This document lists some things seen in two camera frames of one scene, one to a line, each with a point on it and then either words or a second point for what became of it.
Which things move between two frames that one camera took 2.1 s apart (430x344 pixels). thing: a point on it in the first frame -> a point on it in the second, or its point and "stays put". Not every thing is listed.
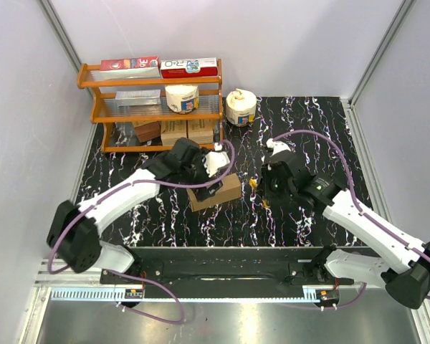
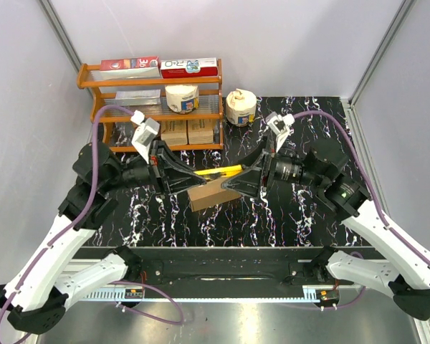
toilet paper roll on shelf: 182,99 stays put
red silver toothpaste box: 130,68 stays put
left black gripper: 203,192 -> 176,180
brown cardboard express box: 231,188 stays put
